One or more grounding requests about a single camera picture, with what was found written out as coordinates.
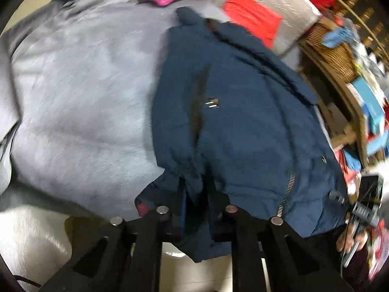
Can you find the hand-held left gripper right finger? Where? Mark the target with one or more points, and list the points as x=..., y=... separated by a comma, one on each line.
x=221, y=219

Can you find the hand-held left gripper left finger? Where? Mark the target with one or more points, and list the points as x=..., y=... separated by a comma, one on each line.
x=170, y=225

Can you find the navy blue puffer jacket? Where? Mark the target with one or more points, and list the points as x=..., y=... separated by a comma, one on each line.
x=243, y=121

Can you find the person's right hand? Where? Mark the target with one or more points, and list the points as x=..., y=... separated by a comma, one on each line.
x=349, y=240

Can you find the light blue shoe box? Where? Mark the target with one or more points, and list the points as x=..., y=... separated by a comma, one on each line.
x=369, y=100

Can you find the wooden side table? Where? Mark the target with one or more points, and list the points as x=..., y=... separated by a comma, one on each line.
x=349, y=97

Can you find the cream leather sofa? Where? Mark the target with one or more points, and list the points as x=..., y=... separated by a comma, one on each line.
x=36, y=243

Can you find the wicker basket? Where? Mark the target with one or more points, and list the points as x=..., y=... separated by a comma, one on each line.
x=334, y=54

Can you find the grey bed sheet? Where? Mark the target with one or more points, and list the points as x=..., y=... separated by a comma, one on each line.
x=76, y=97

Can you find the blue cloth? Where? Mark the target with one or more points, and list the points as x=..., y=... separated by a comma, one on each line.
x=337, y=36

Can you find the silver foil-wrapped box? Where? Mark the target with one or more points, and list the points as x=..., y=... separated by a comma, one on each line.
x=291, y=6

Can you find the red-orange pillow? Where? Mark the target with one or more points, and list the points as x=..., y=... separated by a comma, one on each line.
x=252, y=15

